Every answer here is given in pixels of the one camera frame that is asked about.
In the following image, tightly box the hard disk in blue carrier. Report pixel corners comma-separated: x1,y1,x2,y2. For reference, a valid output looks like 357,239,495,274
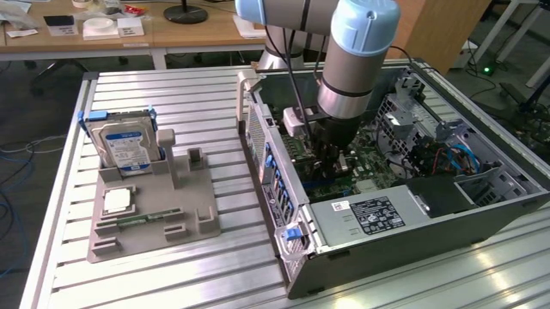
78,105,168,178

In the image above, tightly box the white paper slip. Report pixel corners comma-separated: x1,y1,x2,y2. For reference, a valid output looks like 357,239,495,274
6,28,40,39

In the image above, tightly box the wooden desk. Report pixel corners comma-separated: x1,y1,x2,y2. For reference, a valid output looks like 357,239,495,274
0,0,387,62

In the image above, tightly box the grey open PC case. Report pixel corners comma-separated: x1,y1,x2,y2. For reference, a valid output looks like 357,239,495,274
235,57,550,301

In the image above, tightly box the white floor cable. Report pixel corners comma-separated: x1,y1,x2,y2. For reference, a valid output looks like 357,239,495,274
0,133,68,155

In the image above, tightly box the grey printed parts rack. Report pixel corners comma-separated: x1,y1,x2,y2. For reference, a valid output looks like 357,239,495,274
86,127,220,265

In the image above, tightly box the black plastic shroud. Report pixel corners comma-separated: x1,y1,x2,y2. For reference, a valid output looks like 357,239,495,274
405,174,477,220

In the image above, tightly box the orange wire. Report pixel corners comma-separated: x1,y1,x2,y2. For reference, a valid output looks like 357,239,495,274
431,147,453,174

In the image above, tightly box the metal disk bay cage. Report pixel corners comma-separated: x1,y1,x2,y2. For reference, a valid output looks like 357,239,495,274
373,75,477,171

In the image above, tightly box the black stand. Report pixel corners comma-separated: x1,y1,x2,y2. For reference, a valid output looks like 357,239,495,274
498,61,550,136

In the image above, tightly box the white labelled box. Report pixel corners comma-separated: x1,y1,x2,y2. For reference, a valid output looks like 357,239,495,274
116,17,146,39

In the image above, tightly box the green RAM stick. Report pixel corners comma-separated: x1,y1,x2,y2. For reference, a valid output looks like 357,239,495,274
115,211,180,228

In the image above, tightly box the white desk frame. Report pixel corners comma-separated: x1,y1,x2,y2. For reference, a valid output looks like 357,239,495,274
470,0,550,88

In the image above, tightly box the white box with black top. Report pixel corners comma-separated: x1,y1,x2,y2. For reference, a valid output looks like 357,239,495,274
43,15,80,37

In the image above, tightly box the blue floor cable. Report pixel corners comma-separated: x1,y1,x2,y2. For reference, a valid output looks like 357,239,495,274
0,141,40,281

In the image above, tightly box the silver CPU chip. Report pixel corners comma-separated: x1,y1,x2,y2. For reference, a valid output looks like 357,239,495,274
103,189,134,214

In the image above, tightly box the white box with round dish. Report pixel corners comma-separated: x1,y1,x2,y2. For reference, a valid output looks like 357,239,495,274
82,17,120,42

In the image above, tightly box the blue wire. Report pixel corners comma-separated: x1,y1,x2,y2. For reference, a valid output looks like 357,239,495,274
449,143,482,176

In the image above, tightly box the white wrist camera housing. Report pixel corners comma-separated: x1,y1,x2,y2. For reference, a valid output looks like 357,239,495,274
282,107,319,138

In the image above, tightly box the wooden cabinet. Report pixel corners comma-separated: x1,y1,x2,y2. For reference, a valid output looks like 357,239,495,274
373,0,494,75

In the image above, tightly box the black lamp base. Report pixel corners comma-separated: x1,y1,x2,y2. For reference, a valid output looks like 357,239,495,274
163,0,210,25

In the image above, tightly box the green motherboard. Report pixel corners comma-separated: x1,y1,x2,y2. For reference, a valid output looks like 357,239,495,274
279,122,411,201

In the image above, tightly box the white booklet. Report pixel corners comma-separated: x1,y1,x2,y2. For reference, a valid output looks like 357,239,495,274
232,21,268,40

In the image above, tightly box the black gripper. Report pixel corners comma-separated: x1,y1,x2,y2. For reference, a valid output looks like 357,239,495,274
311,114,363,155

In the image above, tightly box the black camera cable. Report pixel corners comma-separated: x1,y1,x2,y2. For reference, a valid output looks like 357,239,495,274
262,24,322,144

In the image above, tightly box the grey power supply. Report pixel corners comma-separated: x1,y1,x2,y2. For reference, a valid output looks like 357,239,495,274
307,185,431,256

